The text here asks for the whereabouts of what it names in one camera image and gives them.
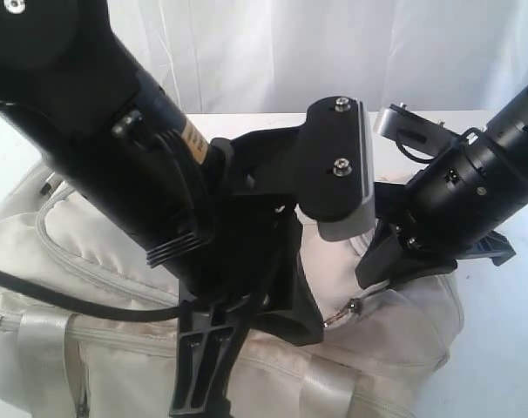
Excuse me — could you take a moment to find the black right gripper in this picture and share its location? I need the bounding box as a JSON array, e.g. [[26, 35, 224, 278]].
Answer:
[[355, 182, 515, 289]]

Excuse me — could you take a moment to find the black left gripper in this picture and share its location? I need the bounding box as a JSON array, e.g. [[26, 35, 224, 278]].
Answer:
[[169, 134, 323, 418]]

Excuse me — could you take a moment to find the metal zipper pull ring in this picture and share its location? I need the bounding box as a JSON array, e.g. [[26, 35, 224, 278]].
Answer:
[[322, 298, 365, 330]]

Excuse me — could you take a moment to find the cream fabric duffel bag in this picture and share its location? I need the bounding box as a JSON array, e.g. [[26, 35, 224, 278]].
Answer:
[[0, 165, 464, 417]]

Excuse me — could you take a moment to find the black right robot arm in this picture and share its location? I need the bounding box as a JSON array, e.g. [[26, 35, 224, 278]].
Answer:
[[355, 85, 528, 288]]

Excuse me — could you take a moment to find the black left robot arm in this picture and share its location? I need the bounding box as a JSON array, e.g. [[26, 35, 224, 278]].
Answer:
[[0, 1, 323, 417]]

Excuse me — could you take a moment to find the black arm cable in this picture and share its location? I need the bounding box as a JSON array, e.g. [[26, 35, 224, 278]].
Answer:
[[0, 265, 191, 326]]

